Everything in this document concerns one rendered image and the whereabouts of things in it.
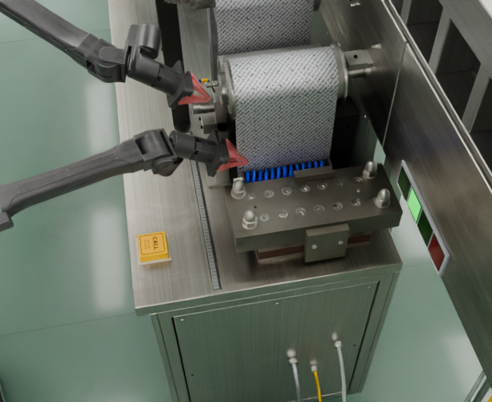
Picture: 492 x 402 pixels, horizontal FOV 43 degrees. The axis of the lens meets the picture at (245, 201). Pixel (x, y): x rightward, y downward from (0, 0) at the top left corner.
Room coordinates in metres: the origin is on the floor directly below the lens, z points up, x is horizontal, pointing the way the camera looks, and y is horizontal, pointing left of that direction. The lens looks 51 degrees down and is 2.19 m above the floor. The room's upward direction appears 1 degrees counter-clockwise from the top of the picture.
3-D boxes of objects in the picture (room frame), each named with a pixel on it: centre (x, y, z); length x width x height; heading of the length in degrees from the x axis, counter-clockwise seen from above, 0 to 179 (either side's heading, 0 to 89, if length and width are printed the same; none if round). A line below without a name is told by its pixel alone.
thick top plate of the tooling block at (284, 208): (0.95, -0.16, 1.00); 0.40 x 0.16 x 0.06; 100
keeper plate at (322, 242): (0.87, -0.19, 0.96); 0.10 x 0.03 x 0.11; 100
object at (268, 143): (1.07, -0.10, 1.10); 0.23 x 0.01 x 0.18; 100
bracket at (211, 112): (1.13, 0.08, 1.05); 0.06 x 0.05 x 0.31; 100
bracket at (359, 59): (1.16, -0.26, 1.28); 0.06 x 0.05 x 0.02; 100
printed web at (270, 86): (1.25, -0.07, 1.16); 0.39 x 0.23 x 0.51; 10
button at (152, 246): (0.91, 0.23, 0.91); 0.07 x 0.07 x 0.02; 10
